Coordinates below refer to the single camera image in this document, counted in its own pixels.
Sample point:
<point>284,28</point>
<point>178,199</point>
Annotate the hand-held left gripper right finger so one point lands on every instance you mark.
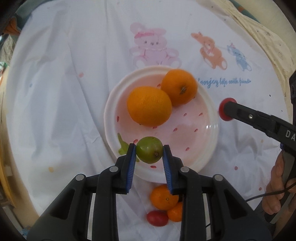
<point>167,172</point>

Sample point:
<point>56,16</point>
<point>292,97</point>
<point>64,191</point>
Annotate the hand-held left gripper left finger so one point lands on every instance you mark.
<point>130,167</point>

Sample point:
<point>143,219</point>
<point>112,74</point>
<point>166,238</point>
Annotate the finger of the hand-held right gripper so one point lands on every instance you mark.
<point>249,115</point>

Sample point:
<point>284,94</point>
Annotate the small green fruit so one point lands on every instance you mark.
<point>149,150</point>

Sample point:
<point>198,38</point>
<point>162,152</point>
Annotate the white plate with pink centre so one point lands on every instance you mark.
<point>185,139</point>

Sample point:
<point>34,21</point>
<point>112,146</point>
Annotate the person's right hand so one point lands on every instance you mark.
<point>274,192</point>

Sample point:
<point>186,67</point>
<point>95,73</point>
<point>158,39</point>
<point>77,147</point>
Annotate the small tangerine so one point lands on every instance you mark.
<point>175,212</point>
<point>163,197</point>

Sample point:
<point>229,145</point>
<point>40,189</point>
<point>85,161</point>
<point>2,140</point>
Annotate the red cherry tomato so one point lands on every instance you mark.
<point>157,218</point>

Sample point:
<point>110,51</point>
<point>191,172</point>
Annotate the large smooth orange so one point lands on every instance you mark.
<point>149,106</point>

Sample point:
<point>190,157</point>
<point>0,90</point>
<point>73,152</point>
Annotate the orange with stem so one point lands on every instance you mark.
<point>179,87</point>

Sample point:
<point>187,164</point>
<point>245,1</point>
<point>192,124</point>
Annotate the beige patterned cloth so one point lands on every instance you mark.
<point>261,32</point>

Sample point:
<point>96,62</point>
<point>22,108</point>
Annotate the teal cloth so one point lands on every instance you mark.
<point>248,15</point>

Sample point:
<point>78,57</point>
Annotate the white printed tablecloth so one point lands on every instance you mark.
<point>57,92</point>

